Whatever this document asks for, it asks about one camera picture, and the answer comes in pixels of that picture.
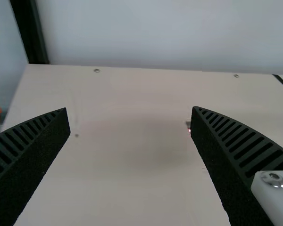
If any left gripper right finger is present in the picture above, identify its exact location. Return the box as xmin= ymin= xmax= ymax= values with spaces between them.
xmin=190 ymin=105 xmax=283 ymax=226

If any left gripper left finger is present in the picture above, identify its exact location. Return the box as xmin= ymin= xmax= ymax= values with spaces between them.
xmin=0 ymin=107 xmax=70 ymax=226

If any black post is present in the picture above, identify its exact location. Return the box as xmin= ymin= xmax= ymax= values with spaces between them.
xmin=9 ymin=0 xmax=50 ymax=65

